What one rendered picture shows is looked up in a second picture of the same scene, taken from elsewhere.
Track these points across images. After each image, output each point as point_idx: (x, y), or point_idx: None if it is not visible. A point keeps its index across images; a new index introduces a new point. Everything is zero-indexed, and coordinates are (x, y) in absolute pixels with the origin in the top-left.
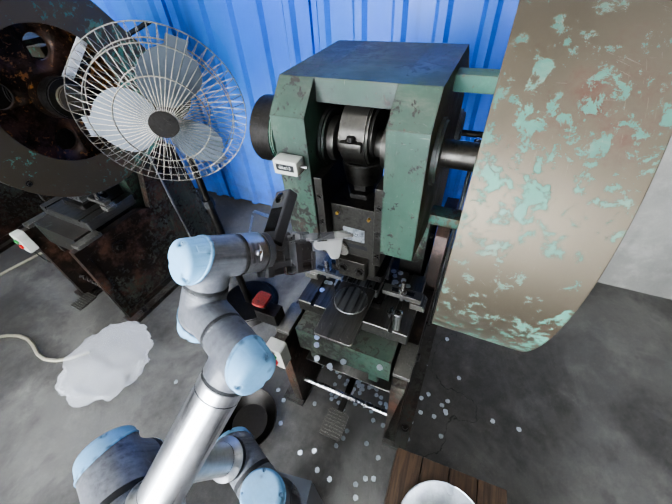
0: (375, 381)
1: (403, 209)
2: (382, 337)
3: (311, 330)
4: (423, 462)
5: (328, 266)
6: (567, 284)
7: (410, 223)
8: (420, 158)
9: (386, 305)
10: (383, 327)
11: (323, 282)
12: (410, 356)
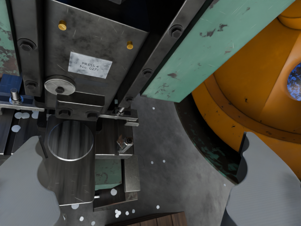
0: (96, 190)
1: (225, 37)
2: (105, 159)
3: None
4: (141, 225)
5: (19, 96)
6: None
7: (217, 59)
8: None
9: (104, 128)
10: (109, 153)
11: (13, 116)
12: (134, 167)
